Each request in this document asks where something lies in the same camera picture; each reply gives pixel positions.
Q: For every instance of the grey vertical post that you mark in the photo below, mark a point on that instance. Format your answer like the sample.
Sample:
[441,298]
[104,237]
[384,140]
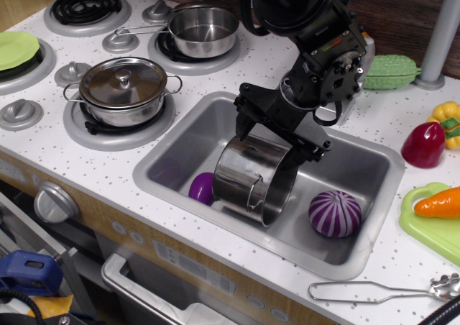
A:
[447,23]

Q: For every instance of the steel wire-handled utensil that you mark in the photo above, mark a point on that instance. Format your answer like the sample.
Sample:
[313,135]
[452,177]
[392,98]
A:
[446,288]

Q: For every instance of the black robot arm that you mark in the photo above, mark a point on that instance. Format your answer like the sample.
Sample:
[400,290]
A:
[331,47]

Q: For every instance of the purple toy eggplant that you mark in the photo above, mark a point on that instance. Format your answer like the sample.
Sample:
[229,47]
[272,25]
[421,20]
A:
[201,188]

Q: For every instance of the lidded steel pot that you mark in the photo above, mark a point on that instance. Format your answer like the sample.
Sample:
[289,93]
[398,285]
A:
[124,92]

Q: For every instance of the red toy bell pepper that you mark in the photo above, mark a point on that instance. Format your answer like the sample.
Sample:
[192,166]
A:
[424,146]

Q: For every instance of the orange toy carrot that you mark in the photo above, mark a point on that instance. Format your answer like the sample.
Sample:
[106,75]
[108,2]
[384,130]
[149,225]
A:
[443,205]

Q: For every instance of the grey toy sink basin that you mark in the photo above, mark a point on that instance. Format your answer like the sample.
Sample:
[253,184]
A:
[369,172]

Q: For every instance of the steel saucepan with handle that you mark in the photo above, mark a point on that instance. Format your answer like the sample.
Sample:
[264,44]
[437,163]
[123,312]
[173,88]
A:
[198,32]

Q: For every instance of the green toy bitter gourd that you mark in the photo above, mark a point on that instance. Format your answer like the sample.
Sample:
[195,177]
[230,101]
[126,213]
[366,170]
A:
[389,72]

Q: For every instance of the grey stove knob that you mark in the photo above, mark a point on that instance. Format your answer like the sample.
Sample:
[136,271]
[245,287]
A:
[20,114]
[121,41]
[158,13]
[71,74]

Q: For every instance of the purple striped toy onion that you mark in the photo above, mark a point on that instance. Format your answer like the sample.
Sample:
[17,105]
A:
[335,214]

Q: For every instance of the grey oven door handle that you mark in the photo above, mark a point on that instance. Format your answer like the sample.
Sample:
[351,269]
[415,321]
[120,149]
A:
[114,276]

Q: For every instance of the grey oven knob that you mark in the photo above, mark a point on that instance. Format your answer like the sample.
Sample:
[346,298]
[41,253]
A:
[54,205]

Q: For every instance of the yellow cloth piece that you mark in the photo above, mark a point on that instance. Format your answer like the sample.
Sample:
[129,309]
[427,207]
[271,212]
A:
[50,306]

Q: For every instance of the green cutting board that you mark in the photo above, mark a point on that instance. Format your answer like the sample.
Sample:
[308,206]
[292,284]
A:
[440,235]

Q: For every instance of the silver toy faucet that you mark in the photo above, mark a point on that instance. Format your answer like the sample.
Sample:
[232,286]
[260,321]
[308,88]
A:
[329,112]

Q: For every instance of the black coil burner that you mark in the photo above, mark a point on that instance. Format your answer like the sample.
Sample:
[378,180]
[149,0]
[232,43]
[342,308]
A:
[84,11]

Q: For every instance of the yellow toy bell pepper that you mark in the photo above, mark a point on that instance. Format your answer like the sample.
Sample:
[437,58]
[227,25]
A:
[447,115]

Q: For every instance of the green toy plate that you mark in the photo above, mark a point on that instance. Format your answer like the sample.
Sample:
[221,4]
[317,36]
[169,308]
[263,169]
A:
[17,48]

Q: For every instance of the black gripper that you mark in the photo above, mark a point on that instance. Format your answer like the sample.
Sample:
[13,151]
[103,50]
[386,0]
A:
[269,107]

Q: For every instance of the blue clamp tool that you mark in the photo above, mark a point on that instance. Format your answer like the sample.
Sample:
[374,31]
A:
[31,273]

